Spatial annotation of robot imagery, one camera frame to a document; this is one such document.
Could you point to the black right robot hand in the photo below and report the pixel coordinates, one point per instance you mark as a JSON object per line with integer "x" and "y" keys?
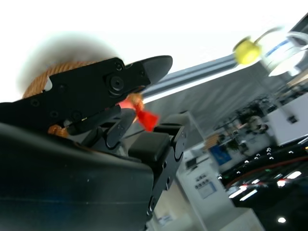
{"x": 72, "y": 183}

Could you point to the blue sign board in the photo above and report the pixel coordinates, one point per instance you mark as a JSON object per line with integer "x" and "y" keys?
{"x": 221, "y": 156}

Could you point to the black glossy vehicle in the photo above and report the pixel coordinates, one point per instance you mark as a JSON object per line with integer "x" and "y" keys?
{"x": 269, "y": 178}

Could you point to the yellow-green pear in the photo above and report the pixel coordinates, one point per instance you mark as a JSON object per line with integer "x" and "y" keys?
{"x": 247, "y": 51}

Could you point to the white cabinet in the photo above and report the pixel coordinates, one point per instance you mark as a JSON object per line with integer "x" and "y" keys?
{"x": 291, "y": 120}

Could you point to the white lidded porcelain mug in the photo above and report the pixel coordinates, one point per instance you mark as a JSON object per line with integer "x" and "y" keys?
{"x": 284, "y": 57}

